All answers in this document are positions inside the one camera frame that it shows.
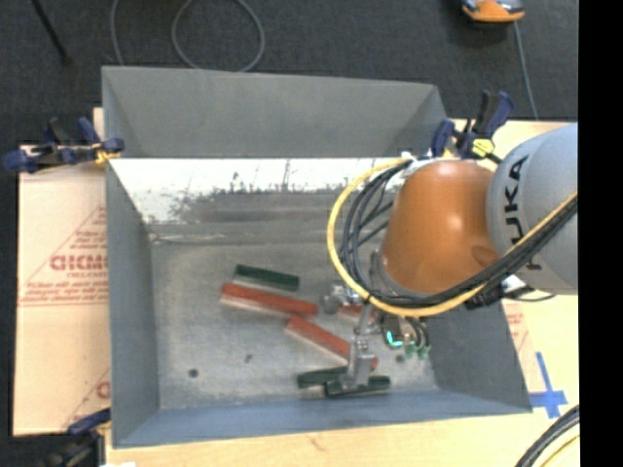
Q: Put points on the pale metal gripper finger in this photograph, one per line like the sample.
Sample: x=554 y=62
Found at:
x=359 y=364
x=337 y=297

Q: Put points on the dark green flat block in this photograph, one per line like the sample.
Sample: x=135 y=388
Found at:
x=318 y=378
x=267 y=277
x=375 y=385

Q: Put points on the red-brown flat block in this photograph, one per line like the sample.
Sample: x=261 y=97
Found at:
x=267 y=299
x=316 y=336

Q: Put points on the grey metal bin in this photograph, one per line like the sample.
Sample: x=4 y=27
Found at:
x=233 y=338

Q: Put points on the brown cardboard board, red print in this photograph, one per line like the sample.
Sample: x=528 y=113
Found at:
x=58 y=309

